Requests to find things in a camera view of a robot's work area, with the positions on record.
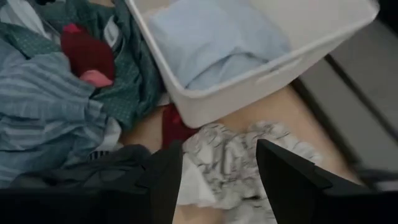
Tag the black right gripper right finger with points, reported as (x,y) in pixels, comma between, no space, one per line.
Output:
(280,180)

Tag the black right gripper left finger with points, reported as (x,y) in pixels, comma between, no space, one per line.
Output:
(166,186)

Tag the plain white sock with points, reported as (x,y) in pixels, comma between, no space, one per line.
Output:
(192,186)

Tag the small red sock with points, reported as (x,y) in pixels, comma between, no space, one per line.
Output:
(174,124)

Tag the dark grey boxer briefs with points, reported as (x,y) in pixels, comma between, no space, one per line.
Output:
(93,174)

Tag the white sock with label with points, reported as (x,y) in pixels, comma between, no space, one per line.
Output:
(109,137)

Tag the teal dotted garment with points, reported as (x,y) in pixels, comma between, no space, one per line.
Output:
(130,93)

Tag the light blue shirt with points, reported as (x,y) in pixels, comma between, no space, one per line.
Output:
(217,46)

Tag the blue striped shirt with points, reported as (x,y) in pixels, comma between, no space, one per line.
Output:
(40,109)

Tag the maroon sock with pink toe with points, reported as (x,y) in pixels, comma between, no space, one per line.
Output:
(87,53)

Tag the white shirt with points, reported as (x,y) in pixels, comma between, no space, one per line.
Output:
(18,12)

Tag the white cloth with grey print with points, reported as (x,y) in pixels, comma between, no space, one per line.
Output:
(236,155)

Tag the white plastic laundry basket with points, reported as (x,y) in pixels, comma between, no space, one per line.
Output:
(280,31)

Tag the black aluminium frame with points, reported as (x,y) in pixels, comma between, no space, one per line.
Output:
(325,119)

